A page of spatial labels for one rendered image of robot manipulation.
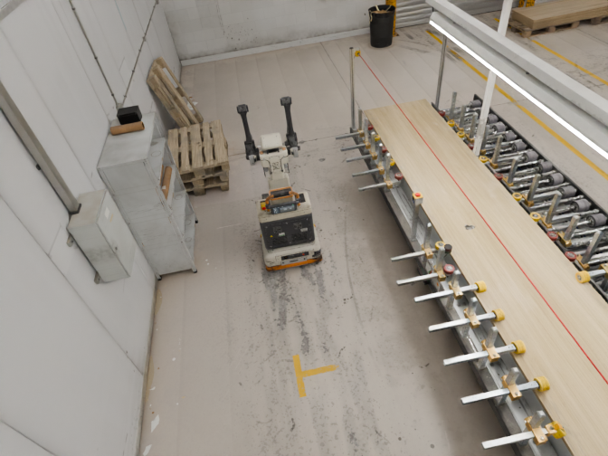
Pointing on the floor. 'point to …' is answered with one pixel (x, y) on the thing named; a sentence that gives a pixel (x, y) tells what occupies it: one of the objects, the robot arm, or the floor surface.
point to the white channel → (597, 107)
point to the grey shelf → (159, 244)
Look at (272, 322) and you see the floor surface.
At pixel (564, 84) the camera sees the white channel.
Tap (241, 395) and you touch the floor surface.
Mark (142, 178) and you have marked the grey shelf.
